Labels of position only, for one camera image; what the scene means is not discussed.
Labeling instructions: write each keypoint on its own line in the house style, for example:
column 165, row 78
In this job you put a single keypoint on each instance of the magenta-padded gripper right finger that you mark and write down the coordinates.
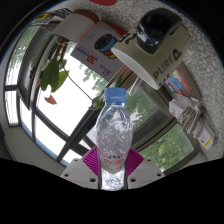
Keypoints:
column 146, row 173

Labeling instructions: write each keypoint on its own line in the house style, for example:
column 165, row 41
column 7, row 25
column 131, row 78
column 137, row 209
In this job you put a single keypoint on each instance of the dark-framed bay window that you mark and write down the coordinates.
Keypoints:
column 26, row 83

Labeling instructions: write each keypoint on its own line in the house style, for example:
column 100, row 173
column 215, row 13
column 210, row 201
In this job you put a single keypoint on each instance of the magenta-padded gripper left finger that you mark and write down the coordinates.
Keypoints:
column 76, row 173

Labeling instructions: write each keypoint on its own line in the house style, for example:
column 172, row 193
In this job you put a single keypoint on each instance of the potted plant in white pot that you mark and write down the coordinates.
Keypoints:
column 53, row 75

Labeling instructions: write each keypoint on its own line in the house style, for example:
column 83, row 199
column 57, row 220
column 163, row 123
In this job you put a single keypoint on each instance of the dark colourful printed book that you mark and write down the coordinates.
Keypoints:
column 181, row 83

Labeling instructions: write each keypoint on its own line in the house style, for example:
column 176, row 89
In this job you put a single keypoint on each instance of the clear plastic water bottle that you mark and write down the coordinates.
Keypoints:
column 114, row 133

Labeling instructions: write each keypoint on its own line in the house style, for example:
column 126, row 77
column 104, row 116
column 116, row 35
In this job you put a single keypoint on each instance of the white box with spool print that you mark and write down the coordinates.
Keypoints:
column 96, row 50

